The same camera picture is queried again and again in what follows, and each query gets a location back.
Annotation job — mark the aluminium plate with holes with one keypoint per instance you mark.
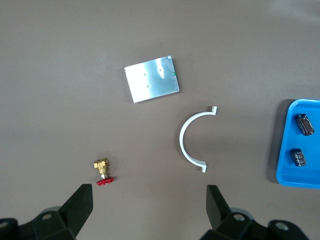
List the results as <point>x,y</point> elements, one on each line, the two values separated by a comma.
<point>152,80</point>

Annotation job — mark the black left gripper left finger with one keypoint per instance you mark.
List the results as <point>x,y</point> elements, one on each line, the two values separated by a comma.
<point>50,227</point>

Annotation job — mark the white semicircular bracket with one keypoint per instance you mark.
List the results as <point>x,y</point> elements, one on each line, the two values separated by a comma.
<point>182,138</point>

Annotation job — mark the dark capacitor with white print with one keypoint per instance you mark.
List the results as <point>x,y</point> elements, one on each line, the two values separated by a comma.
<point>299,157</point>

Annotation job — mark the blue plastic tray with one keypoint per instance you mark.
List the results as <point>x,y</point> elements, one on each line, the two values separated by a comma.
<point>290,162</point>

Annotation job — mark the brown table mat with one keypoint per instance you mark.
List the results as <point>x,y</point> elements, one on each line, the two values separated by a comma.
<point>62,75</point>

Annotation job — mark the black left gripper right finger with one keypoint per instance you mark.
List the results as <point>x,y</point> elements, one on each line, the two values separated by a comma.
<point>230,227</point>

